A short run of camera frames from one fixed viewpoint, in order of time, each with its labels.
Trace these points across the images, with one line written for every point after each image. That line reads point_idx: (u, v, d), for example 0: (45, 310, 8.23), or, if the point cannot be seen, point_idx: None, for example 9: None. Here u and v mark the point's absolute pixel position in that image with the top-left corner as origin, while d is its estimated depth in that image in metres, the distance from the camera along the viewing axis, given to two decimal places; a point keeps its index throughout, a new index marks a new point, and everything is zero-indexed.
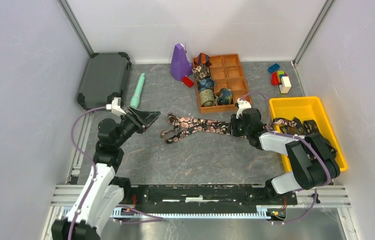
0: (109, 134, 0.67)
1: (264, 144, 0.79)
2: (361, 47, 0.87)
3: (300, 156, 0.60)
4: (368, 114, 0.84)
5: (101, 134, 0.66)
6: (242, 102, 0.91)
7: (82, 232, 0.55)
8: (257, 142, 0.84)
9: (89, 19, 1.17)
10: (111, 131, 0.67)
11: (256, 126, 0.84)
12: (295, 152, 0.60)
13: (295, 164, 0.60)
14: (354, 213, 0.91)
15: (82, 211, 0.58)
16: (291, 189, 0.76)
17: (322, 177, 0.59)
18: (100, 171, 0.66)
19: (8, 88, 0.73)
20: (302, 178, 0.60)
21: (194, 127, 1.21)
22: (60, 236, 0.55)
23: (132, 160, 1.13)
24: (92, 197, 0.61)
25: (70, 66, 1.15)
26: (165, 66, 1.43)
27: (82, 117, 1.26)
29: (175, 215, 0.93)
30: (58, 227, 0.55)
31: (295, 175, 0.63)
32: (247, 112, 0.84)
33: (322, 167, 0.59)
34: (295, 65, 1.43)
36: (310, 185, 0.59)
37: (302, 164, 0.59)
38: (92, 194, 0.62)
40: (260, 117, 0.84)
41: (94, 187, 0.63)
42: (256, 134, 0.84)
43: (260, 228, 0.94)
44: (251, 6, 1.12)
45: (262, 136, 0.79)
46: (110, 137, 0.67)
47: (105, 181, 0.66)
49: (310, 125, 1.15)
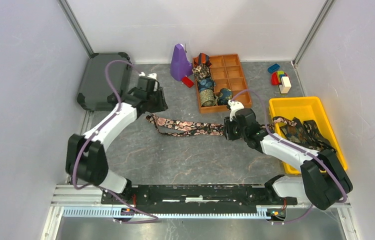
0: (148, 82, 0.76)
1: (267, 150, 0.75)
2: (361, 48, 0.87)
3: (318, 181, 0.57)
4: (368, 114, 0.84)
5: (142, 79, 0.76)
6: (234, 103, 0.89)
7: (96, 149, 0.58)
8: (256, 144, 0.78)
9: (89, 19, 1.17)
10: (151, 81, 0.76)
11: (253, 127, 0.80)
12: (314, 177, 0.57)
13: (311, 186, 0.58)
14: (354, 212, 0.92)
15: (99, 133, 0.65)
16: (294, 195, 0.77)
17: (338, 198, 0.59)
18: (125, 108, 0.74)
19: (7, 88, 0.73)
20: (316, 197, 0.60)
21: (196, 130, 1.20)
22: (74, 149, 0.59)
23: (132, 160, 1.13)
24: (111, 126, 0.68)
25: (70, 65, 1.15)
26: (166, 66, 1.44)
27: (82, 117, 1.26)
29: (175, 215, 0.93)
30: (74, 140, 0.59)
31: (307, 193, 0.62)
32: (240, 114, 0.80)
33: (338, 188, 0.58)
34: (294, 65, 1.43)
36: (326, 206, 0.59)
37: (321, 190, 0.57)
38: (112, 122, 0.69)
40: (255, 116, 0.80)
41: (115, 119, 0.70)
42: (254, 135, 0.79)
43: (259, 228, 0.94)
44: (250, 6, 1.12)
45: (264, 141, 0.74)
46: (148, 87, 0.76)
47: (125, 119, 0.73)
49: (310, 126, 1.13)
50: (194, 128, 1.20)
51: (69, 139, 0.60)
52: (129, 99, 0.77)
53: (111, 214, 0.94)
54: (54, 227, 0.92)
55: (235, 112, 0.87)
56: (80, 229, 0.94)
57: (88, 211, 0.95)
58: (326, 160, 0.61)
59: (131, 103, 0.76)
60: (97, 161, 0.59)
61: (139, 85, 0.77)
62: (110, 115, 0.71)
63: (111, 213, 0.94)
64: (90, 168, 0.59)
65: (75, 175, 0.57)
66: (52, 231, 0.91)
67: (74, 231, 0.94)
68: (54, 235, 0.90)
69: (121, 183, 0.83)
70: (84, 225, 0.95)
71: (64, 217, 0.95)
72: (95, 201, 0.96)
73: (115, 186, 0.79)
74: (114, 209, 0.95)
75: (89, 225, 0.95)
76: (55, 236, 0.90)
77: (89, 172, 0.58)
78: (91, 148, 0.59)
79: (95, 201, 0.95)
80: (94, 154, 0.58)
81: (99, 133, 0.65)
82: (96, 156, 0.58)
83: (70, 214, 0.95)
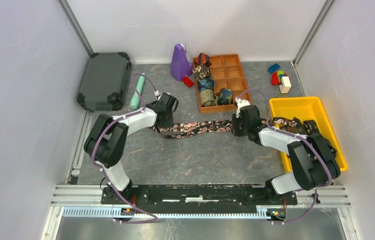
0: (170, 98, 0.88)
1: (264, 140, 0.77)
2: (361, 47, 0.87)
3: (302, 158, 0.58)
4: (368, 114, 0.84)
5: (166, 95, 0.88)
6: (240, 101, 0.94)
7: (120, 130, 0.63)
8: (255, 137, 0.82)
9: (89, 19, 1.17)
10: (172, 98, 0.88)
11: (255, 122, 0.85)
12: (298, 154, 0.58)
13: (297, 165, 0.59)
14: (354, 212, 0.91)
15: (125, 119, 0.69)
16: (290, 189, 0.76)
17: (323, 179, 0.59)
18: (148, 110, 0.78)
19: (6, 89, 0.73)
20: (301, 178, 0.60)
21: (199, 129, 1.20)
22: (101, 126, 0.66)
23: (132, 160, 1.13)
24: (137, 117, 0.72)
25: (70, 65, 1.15)
26: (166, 66, 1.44)
27: (82, 117, 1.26)
29: (175, 214, 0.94)
30: (103, 118, 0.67)
31: (294, 174, 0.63)
32: (244, 109, 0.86)
33: (323, 168, 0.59)
34: (295, 65, 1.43)
36: (311, 186, 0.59)
37: (305, 167, 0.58)
38: (135, 117, 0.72)
40: (257, 112, 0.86)
41: (139, 115, 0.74)
42: (254, 128, 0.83)
43: (260, 228, 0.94)
44: (250, 6, 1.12)
45: (262, 132, 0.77)
46: (168, 102, 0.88)
47: (147, 119, 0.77)
49: (310, 126, 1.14)
50: (197, 126, 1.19)
51: (99, 117, 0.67)
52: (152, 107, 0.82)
53: (111, 214, 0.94)
54: (54, 227, 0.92)
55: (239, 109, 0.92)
56: (80, 229, 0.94)
57: (88, 211, 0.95)
58: (313, 143, 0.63)
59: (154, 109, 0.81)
60: (118, 142, 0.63)
61: (161, 100, 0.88)
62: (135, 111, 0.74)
63: (111, 213, 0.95)
64: (109, 145, 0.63)
65: (95, 149, 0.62)
66: (52, 231, 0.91)
67: (74, 231, 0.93)
68: (54, 235, 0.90)
69: (124, 180, 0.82)
70: (84, 225, 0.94)
71: (64, 216, 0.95)
72: (95, 201, 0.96)
73: (119, 180, 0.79)
74: (114, 209, 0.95)
75: (89, 225, 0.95)
76: (55, 236, 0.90)
77: (107, 149, 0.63)
78: (116, 127, 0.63)
79: (95, 201, 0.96)
80: (118, 133, 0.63)
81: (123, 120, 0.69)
82: (118, 136, 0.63)
83: (70, 214, 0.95)
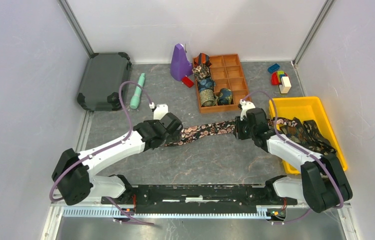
0: (173, 122, 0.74)
1: (271, 149, 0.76)
2: (361, 48, 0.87)
3: (315, 182, 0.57)
4: (368, 114, 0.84)
5: (170, 116, 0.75)
6: (246, 103, 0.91)
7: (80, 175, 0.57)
8: (262, 143, 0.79)
9: (89, 19, 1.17)
10: (175, 122, 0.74)
11: (261, 126, 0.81)
12: (312, 177, 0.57)
13: (310, 188, 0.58)
14: (354, 213, 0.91)
15: (92, 157, 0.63)
16: (294, 197, 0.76)
17: (335, 202, 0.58)
18: (134, 138, 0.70)
19: (7, 88, 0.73)
20: (313, 199, 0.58)
21: (201, 133, 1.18)
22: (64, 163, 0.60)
23: (132, 160, 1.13)
24: (108, 154, 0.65)
25: (69, 65, 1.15)
26: (166, 66, 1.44)
27: (82, 117, 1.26)
29: (175, 214, 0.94)
30: (68, 154, 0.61)
31: (305, 195, 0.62)
32: (251, 112, 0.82)
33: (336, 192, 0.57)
34: (295, 65, 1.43)
36: (323, 209, 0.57)
37: (318, 191, 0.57)
38: (109, 152, 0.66)
40: (265, 116, 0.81)
41: (117, 148, 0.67)
42: (262, 134, 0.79)
43: (260, 228, 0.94)
44: (250, 6, 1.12)
45: (271, 139, 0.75)
46: (170, 127, 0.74)
47: (127, 150, 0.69)
49: (310, 126, 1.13)
50: (197, 130, 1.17)
51: (64, 152, 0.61)
52: (143, 130, 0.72)
53: (111, 214, 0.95)
54: (54, 227, 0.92)
55: (245, 112, 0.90)
56: (80, 229, 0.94)
57: (88, 211, 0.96)
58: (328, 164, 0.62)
59: (143, 133, 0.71)
60: (79, 186, 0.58)
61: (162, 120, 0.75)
62: (114, 142, 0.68)
63: (111, 213, 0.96)
64: (68, 189, 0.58)
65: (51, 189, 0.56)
66: (52, 231, 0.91)
67: (74, 231, 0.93)
68: (54, 235, 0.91)
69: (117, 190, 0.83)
70: (84, 225, 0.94)
71: (64, 217, 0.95)
72: (95, 201, 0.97)
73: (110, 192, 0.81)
74: (114, 209, 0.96)
75: (89, 225, 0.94)
76: (55, 236, 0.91)
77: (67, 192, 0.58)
78: (76, 172, 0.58)
79: (95, 201, 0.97)
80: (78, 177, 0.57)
81: (92, 157, 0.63)
82: (78, 181, 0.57)
83: (70, 214, 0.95)
